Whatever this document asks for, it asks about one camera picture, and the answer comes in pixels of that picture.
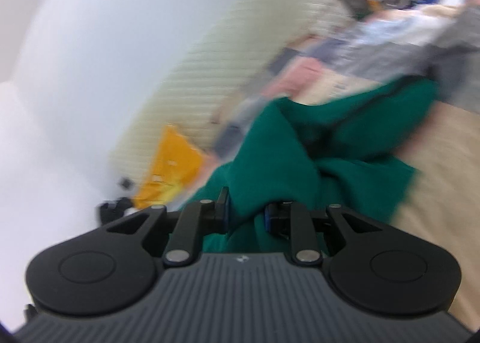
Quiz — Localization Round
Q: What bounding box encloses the cream quilted headboard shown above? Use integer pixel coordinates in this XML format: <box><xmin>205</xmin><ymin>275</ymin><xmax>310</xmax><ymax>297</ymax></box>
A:
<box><xmin>111</xmin><ymin>0</ymin><xmax>353</xmax><ymax>183</ymax></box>

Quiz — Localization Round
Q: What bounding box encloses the dark wall socket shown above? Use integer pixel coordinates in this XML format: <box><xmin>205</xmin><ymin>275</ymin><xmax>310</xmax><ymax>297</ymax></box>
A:
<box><xmin>119</xmin><ymin>177</ymin><xmax>134</xmax><ymax>190</ymax></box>

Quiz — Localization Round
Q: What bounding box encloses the black clothes pile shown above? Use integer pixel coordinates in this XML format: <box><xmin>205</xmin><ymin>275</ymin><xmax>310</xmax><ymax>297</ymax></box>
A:
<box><xmin>97</xmin><ymin>196</ymin><xmax>134</xmax><ymax>225</ymax></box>

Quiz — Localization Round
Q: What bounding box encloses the green sweatshirt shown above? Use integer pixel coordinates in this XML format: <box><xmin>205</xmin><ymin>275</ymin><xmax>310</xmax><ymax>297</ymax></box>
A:
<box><xmin>195</xmin><ymin>76</ymin><xmax>438</xmax><ymax>253</ymax></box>

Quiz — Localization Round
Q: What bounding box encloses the patchwork plaid duvet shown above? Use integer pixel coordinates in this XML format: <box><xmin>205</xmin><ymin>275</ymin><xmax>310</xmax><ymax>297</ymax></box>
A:
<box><xmin>195</xmin><ymin>0</ymin><xmax>479</xmax><ymax>329</ymax></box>

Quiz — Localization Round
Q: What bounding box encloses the yellow crown pillow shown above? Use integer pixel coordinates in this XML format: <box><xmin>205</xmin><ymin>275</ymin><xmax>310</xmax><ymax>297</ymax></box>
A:
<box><xmin>133</xmin><ymin>125</ymin><xmax>204</xmax><ymax>210</ymax></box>

